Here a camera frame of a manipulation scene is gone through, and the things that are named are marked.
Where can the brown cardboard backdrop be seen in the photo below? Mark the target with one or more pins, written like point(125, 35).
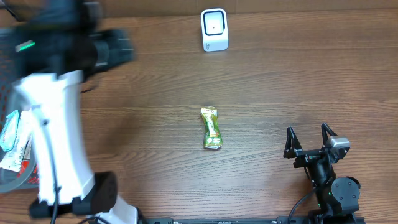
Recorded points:
point(145, 8)

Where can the teal snack packet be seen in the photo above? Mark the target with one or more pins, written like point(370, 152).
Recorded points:
point(9, 131)

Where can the grey plastic shopping basket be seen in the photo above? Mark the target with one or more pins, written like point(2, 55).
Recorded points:
point(24, 176)

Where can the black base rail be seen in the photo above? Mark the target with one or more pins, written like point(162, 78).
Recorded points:
point(248, 221)

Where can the white barcode scanner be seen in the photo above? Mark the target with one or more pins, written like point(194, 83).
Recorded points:
point(214, 29)

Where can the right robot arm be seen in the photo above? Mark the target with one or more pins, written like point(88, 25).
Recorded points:
point(337, 197)

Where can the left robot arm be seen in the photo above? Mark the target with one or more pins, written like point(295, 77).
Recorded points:
point(54, 53)

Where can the green snack pouch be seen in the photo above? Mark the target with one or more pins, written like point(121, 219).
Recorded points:
point(212, 139)

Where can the white tube gold cap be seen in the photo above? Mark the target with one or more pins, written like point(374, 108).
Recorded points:
point(12, 160)

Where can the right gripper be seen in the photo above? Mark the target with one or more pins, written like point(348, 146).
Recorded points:
point(310, 154)

